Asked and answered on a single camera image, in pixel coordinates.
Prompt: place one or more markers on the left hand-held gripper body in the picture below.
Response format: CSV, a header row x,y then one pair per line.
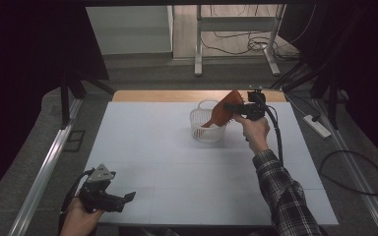
x,y
95,196

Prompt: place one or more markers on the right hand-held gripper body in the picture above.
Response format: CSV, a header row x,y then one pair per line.
x,y
254,109

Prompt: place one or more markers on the wooden paddle hairbrush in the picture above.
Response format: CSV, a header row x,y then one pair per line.
x,y
221,114

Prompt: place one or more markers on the white plastic basket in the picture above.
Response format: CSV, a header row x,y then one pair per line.
x,y
206,132

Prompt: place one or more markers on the person's right hand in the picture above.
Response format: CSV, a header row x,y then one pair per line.
x,y
257,134

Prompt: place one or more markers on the person's left hand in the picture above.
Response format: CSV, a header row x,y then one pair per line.
x,y
77,223

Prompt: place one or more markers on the person's plaid clothing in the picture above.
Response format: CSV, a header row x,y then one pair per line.
x,y
157,232

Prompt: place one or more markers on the white table mat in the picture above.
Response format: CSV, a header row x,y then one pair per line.
x,y
138,147

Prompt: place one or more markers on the white power strip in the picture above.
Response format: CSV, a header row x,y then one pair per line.
x,y
317,126

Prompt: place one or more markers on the black metal stand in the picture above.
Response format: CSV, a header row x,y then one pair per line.
x,y
333,105
65,101

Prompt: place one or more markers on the black curtain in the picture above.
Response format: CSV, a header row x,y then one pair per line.
x,y
367,65
23,65

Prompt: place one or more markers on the white cabinet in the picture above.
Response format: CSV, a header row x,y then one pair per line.
x,y
129,29

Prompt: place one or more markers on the aluminium rail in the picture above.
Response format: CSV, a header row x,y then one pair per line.
x,y
42,177
357,177

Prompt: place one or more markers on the white metal desk frame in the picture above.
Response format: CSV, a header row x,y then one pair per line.
x,y
234,24

